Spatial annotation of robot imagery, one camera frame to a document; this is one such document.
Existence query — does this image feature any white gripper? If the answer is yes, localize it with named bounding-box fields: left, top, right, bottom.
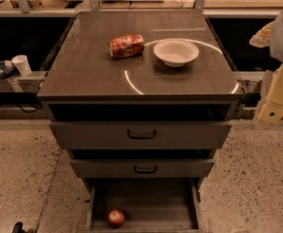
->
left=249, top=10, right=283, bottom=124

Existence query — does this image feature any red apple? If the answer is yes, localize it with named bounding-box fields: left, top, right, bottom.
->
left=108, top=209, right=125, bottom=228

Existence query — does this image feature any grey drawer cabinet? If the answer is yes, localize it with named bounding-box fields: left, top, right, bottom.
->
left=36, top=9, right=246, bottom=233

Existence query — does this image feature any open bottom drawer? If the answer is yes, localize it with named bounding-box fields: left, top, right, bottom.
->
left=85, top=178, right=204, bottom=233

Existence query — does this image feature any top grey drawer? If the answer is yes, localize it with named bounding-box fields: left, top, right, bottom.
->
left=50, top=121, right=231, bottom=150

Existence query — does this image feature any white bowl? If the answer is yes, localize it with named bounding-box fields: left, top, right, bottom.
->
left=153, top=39, right=200, bottom=68

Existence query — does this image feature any crushed red soda can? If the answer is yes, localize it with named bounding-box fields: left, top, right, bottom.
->
left=109, top=34, right=144, bottom=59

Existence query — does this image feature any white foam cup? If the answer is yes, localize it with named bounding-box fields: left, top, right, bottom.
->
left=12, top=54, right=32, bottom=76

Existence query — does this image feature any dark blue dish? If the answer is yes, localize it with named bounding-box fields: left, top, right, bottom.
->
left=0, top=60, right=15, bottom=79

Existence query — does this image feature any black object at floor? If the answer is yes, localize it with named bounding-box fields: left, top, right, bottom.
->
left=12, top=221, right=36, bottom=233

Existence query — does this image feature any black floor cable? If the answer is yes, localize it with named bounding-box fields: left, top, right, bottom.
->
left=0, top=102, right=44, bottom=114

